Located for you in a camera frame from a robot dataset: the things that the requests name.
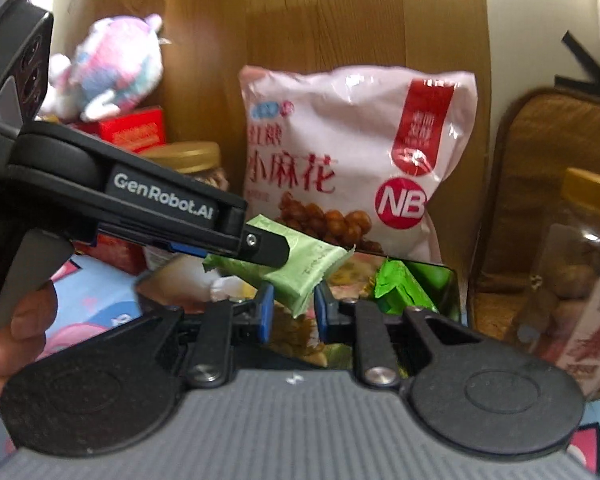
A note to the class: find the peanut jar gold lid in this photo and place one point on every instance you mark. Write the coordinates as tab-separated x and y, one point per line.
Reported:
199	160

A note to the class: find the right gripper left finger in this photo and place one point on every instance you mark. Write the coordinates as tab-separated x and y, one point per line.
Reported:
115	389

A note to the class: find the yellow salted peanut packet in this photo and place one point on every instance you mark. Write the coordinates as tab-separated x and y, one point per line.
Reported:
296	338

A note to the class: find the pecan jar gold lid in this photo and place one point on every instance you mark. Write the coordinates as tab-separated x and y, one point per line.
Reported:
560	321

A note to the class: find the black wool product box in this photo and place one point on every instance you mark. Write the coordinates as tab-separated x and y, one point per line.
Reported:
356	334

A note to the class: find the pink fried twist snack bag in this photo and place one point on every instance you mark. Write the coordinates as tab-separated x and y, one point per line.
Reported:
353	156

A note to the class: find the brown seat cushion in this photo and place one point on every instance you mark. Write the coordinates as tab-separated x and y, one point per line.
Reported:
543	133

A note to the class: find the wooden headboard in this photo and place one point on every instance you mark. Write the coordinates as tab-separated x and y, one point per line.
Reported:
209	41

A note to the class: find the person's left hand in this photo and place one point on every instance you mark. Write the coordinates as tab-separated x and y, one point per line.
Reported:
23	339

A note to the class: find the black wall bracket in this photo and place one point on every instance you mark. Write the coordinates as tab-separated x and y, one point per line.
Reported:
586	62

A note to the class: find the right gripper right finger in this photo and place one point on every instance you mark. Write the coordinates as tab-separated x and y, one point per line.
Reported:
466	389

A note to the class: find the bright green wrapper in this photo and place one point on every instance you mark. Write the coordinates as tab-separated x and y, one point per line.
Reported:
396	289

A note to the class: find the pink plush toy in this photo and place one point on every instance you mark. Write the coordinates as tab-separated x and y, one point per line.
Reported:
111	71

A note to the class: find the light green snack packet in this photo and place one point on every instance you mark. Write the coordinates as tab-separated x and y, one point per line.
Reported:
309	261

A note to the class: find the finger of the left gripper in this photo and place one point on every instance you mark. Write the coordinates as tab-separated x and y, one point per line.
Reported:
264	248

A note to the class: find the Peppa Pig bed sheet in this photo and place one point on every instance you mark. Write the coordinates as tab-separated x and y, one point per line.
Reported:
93	297

